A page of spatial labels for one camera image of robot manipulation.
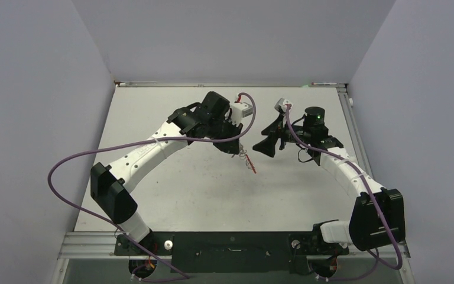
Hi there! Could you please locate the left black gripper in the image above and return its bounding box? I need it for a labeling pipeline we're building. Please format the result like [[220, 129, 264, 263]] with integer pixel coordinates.
[[205, 116, 242, 154]]

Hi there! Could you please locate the front aluminium rail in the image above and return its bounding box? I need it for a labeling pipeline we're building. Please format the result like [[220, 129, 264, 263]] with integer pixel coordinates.
[[57, 231, 411, 260]]

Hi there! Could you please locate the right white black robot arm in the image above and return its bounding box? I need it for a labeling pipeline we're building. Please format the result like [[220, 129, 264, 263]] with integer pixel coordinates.
[[252, 101, 406, 253]]

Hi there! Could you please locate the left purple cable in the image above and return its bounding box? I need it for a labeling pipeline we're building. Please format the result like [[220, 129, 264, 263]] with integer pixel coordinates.
[[47, 92, 257, 283]]

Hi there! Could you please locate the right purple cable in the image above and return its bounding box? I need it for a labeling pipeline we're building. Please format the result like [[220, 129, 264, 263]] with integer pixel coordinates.
[[284, 105, 404, 283]]

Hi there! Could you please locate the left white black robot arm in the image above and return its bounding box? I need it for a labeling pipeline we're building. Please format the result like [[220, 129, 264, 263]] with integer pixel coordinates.
[[90, 91, 254, 254]]

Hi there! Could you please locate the aluminium rail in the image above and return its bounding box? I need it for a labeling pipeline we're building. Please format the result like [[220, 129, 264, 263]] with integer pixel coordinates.
[[336, 83, 374, 178], [115, 81, 347, 89], [57, 231, 411, 260]]

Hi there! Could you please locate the right aluminium rail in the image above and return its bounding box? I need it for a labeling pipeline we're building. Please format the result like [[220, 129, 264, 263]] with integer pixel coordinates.
[[336, 83, 374, 178]]

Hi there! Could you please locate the back aluminium rail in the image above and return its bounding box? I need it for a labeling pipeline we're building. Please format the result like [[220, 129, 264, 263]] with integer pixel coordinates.
[[115, 81, 347, 89]]

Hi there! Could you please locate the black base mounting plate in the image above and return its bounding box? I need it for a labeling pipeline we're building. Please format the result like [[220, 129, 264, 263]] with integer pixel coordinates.
[[114, 231, 350, 275]]

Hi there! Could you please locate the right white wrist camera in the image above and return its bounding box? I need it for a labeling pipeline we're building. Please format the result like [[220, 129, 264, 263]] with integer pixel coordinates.
[[274, 98, 293, 114]]

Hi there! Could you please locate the purple cable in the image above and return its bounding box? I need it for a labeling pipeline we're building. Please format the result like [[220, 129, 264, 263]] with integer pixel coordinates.
[[284, 105, 404, 283], [47, 92, 257, 283]]

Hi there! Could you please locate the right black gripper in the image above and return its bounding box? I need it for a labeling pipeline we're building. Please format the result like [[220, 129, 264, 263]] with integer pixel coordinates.
[[253, 113, 312, 157]]

